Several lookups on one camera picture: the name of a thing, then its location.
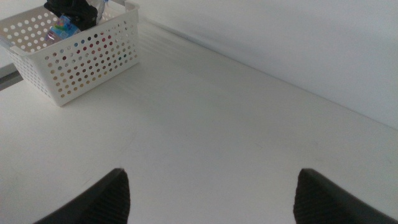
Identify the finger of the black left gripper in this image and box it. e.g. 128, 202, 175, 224
49, 4, 99, 32

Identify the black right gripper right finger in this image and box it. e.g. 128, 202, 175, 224
292, 167, 398, 224

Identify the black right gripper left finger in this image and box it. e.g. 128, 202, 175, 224
32, 167, 131, 224

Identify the clear water bottle blue cap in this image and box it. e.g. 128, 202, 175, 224
45, 0, 110, 43

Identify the white perforated plastic basket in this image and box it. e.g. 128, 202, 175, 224
0, 0, 141, 108

